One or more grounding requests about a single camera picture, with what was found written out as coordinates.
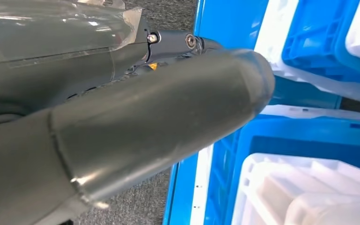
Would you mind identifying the blue plastic crate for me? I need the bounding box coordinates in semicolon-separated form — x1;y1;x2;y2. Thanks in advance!
282;0;360;89
204;114;360;225

